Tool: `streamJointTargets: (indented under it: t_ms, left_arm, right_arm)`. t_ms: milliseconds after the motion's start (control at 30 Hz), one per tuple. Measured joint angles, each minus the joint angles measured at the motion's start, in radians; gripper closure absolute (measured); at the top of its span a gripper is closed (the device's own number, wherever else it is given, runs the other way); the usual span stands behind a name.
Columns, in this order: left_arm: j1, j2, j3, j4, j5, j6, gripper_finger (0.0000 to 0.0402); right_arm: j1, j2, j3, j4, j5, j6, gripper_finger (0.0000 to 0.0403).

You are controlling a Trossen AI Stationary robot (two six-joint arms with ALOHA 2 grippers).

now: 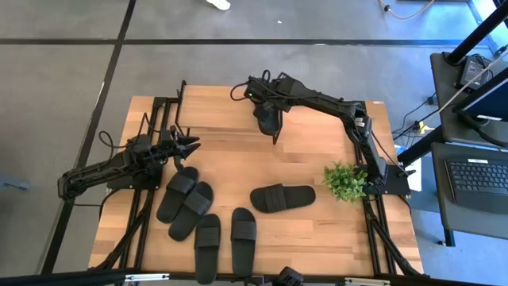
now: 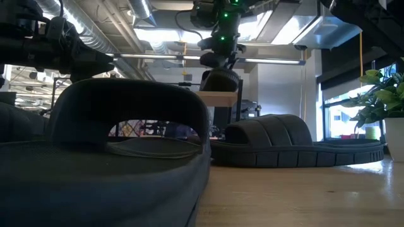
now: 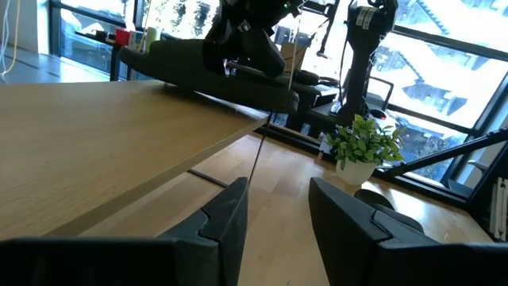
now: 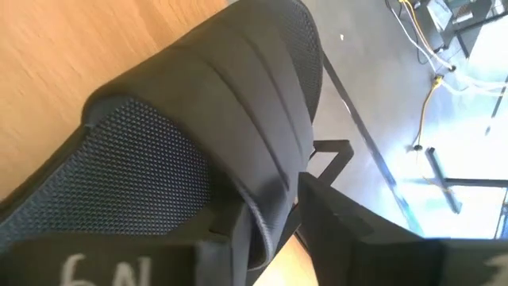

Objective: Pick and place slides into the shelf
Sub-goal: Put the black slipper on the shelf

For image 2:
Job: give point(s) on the colourful patterned panel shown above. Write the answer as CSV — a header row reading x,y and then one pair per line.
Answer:
x,y
126,129

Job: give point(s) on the smooth silver air duct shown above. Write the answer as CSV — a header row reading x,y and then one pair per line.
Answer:
x,y
142,11

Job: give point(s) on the rectangular metal air duct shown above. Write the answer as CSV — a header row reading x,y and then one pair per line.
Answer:
x,y
315,34

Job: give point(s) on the silver ribbed air duct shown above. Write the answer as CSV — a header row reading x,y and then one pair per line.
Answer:
x,y
91,34

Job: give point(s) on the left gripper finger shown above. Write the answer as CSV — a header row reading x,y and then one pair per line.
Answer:
x,y
94,66
91,53

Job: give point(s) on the green artificial plant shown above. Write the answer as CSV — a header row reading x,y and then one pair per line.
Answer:
x,y
388,94

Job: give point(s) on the grey background cabinet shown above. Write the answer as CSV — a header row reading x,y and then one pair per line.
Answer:
x,y
252,110

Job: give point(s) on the dome security camera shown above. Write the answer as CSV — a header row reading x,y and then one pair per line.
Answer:
x,y
300,47

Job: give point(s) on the green roll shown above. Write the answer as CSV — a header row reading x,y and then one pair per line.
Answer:
x,y
371,133

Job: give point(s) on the long ceiling light tube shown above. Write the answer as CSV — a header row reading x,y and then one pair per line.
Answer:
x,y
151,56

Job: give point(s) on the dark background monitor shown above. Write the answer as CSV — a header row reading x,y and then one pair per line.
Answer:
x,y
8,98

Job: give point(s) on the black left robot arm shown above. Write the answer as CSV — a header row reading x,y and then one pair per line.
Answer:
x,y
19,8

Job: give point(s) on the white plant pot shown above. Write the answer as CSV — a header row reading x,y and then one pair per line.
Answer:
x,y
396,142

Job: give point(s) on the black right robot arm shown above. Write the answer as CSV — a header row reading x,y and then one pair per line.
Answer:
x,y
372,22

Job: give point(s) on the wooden shelf black metal legs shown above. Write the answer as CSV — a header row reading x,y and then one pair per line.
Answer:
x,y
217,98

